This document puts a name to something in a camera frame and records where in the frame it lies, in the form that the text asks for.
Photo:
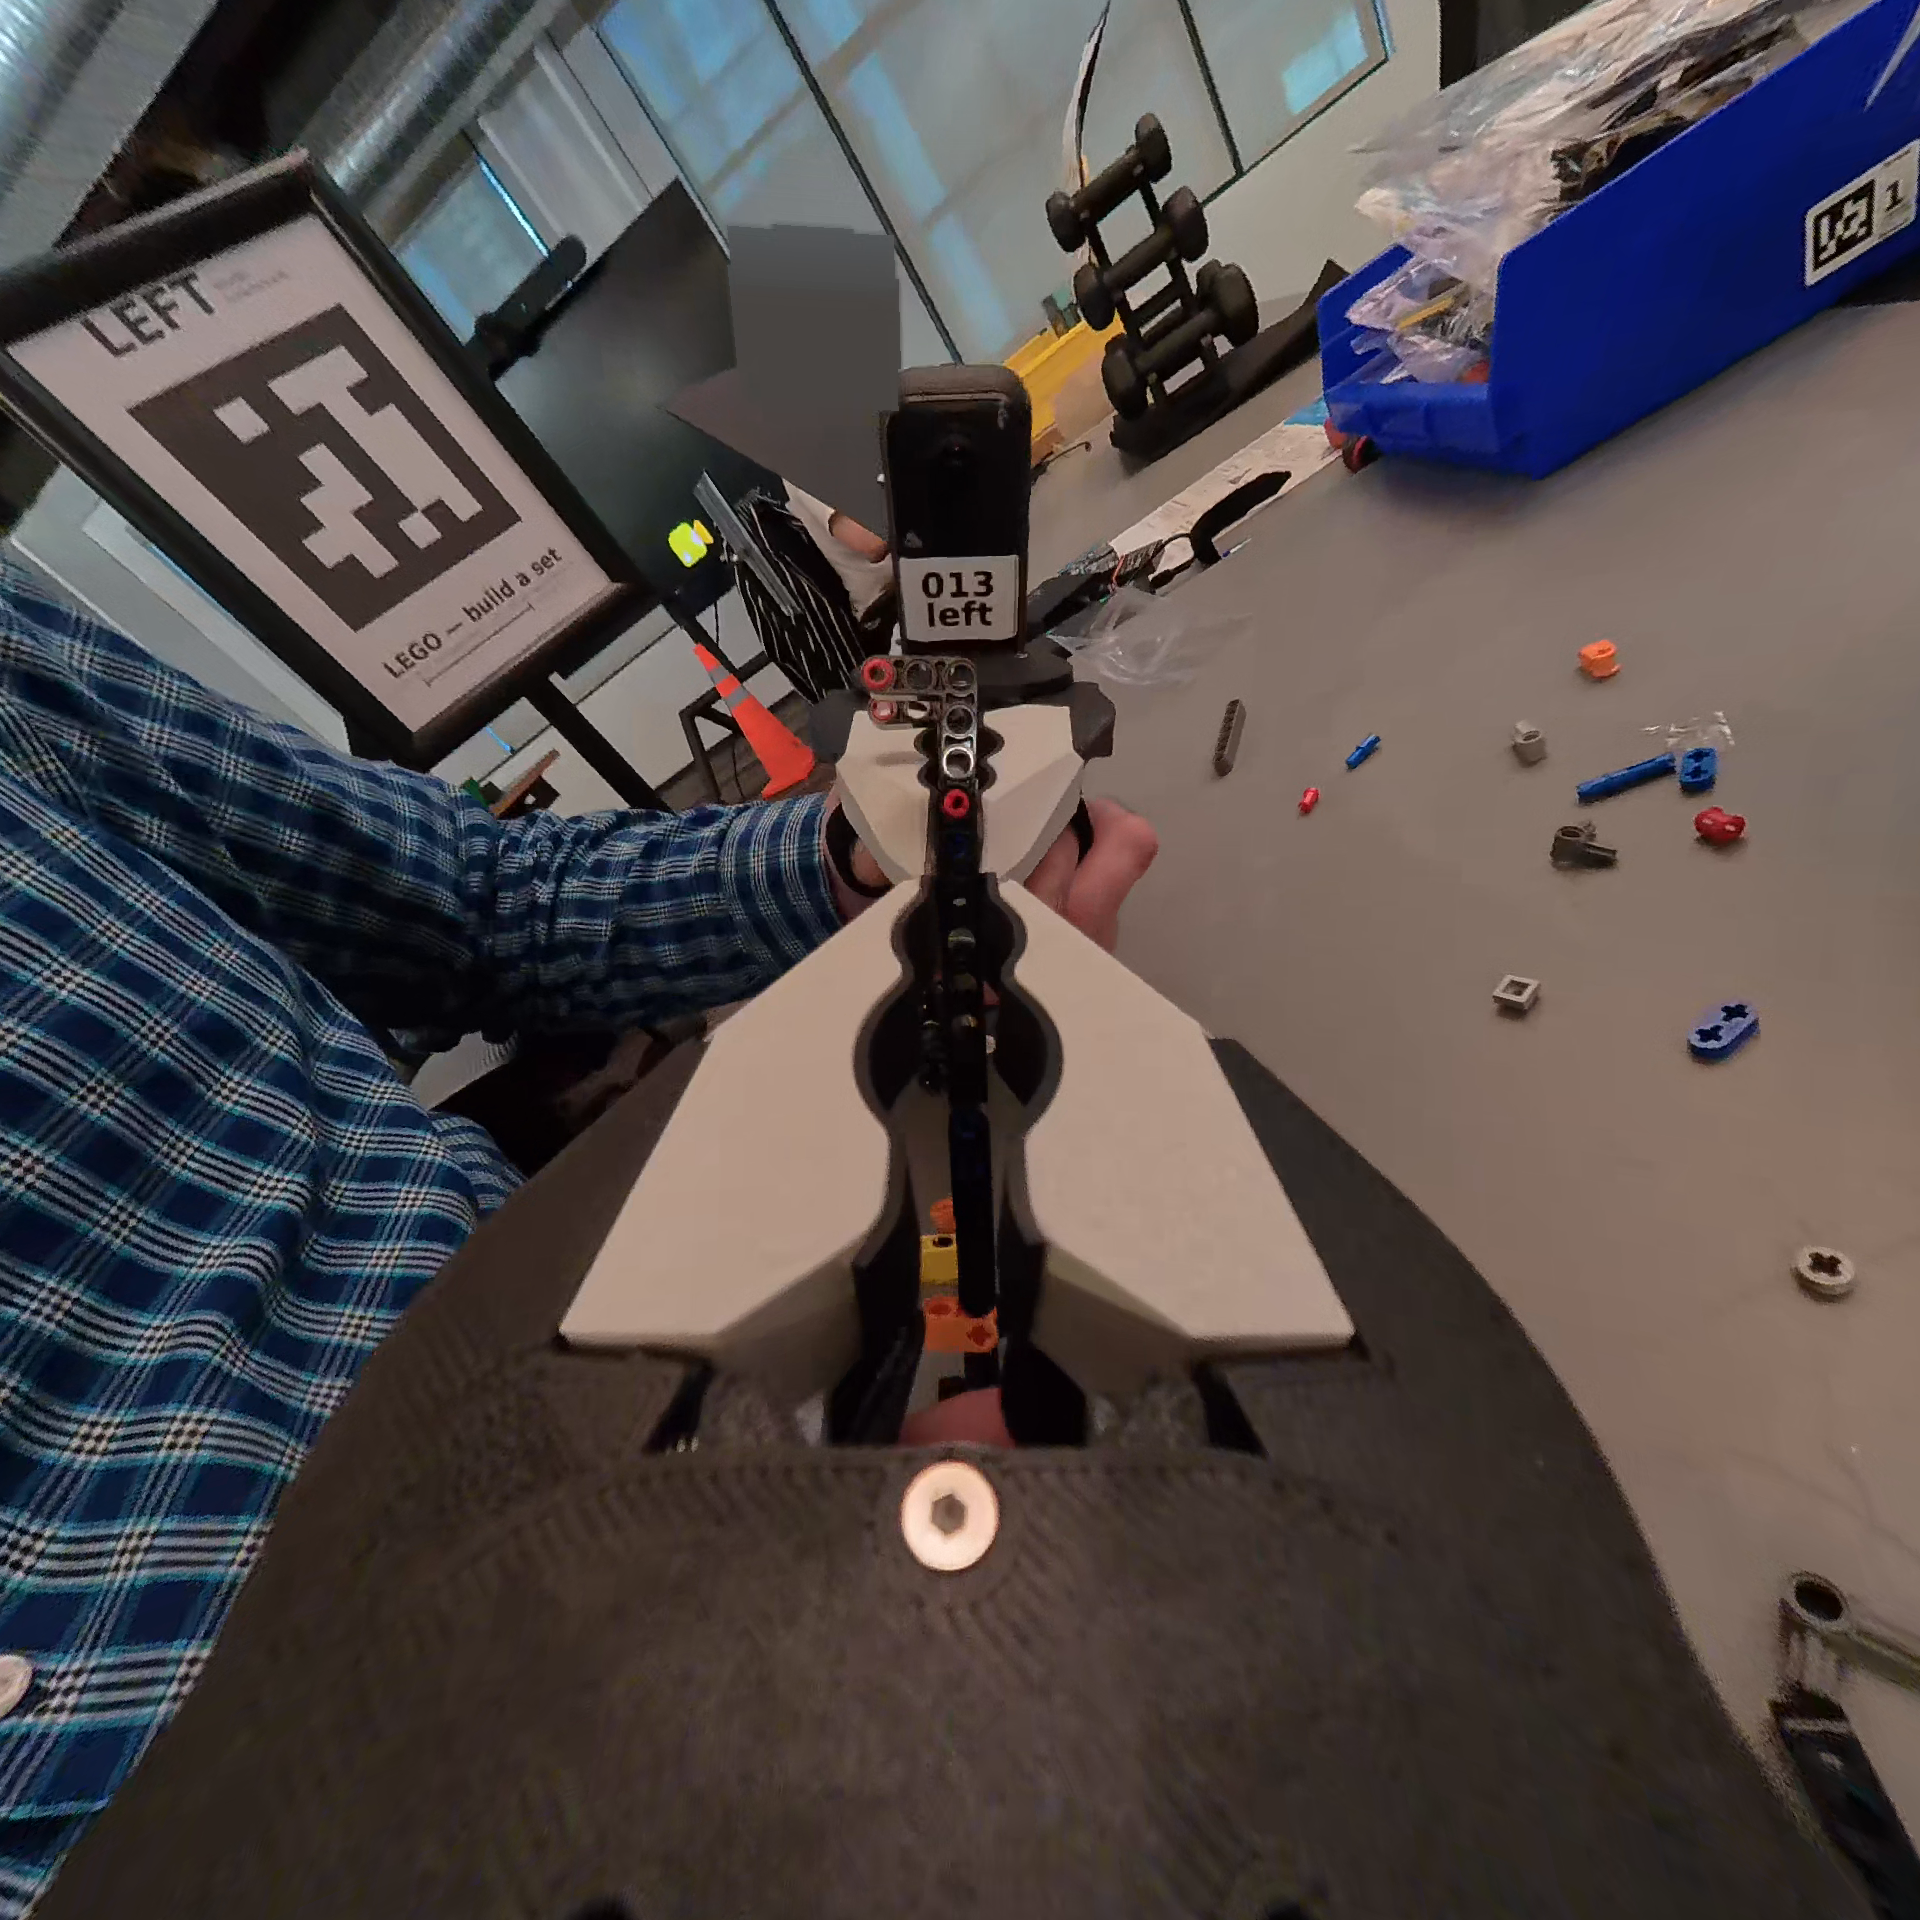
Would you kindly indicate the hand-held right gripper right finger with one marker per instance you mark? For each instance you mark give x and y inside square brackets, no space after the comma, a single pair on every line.
[1200,1200]

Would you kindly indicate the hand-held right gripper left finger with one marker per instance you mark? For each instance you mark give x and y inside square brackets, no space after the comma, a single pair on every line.
[721,1200]

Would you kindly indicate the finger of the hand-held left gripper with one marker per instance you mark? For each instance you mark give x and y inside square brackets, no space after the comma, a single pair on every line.
[885,795]
[1036,779]

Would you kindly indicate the black lego liftarm axle tube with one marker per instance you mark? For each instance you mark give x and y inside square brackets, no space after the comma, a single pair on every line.
[960,774]

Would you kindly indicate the black lego chassis assembly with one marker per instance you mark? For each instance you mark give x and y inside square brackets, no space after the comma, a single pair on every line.
[960,1080]

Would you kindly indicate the person's left forearm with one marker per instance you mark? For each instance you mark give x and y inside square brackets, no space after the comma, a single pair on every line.
[523,901]

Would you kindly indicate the dark grey lego beam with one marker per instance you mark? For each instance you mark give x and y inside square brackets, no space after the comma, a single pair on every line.
[1230,734]

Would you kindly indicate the light grey square lego piece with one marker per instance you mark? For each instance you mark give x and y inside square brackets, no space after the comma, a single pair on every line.
[1499,1001]

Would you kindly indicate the grey lego tube connector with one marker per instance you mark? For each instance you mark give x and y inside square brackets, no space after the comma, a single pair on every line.
[1529,741]

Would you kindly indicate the dark grey lego connector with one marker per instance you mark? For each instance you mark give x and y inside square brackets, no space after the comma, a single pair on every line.
[1573,848]
[1875,1650]

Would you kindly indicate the blue two-hole lego liftarm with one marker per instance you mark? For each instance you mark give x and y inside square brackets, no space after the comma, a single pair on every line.
[1724,1031]
[1697,782]

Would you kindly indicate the orange lego connector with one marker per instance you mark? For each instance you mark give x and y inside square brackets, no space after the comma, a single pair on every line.
[1597,656]

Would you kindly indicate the blue lego axle pin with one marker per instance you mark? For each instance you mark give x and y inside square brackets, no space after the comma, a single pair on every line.
[1628,777]

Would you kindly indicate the grey lego bush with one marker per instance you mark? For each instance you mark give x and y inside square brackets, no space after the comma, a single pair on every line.
[1804,1282]

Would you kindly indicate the clear bags of lego parts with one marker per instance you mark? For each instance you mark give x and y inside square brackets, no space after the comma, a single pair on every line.
[1499,150]

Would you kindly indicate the red lego bush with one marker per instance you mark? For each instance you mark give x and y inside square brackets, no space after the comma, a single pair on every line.
[1720,824]

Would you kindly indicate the clear lego piece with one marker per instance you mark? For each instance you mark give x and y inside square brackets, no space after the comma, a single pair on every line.
[1688,733]

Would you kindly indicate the orange traffic cone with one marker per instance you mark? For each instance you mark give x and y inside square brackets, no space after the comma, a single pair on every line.
[763,744]

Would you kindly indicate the yellow storage bin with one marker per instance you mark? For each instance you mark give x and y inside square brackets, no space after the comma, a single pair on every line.
[1050,359]

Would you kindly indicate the black electronic device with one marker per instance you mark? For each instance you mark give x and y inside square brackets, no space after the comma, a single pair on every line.
[1080,592]

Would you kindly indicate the clear plastic bag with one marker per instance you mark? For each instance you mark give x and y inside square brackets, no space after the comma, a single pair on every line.
[1154,646]

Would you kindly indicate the neon yellow object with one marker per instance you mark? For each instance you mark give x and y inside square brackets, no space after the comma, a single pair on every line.
[690,543]

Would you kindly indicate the black dumbbell rack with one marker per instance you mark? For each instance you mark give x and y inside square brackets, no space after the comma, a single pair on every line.
[1200,301]

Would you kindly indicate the white instruction sheet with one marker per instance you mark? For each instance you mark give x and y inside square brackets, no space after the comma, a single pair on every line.
[1259,451]

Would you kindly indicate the black monitor screen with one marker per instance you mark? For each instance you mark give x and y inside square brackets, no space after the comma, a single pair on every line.
[629,345]

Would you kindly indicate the white curved banner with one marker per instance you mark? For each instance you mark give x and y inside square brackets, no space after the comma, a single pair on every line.
[1077,105]

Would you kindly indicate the black framed marker sign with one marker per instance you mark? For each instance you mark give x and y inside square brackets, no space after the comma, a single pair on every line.
[493,599]

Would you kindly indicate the person's plaid shirt torso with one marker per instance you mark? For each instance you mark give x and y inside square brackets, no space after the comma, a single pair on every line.
[181,1275]

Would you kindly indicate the blue storage bin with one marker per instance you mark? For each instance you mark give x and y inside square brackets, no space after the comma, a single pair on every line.
[1651,330]

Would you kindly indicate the black camera bar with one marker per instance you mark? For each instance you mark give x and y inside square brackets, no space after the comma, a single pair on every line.
[523,301]

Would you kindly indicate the silver spiral air duct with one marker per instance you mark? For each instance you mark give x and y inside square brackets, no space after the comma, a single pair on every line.
[75,90]
[420,90]

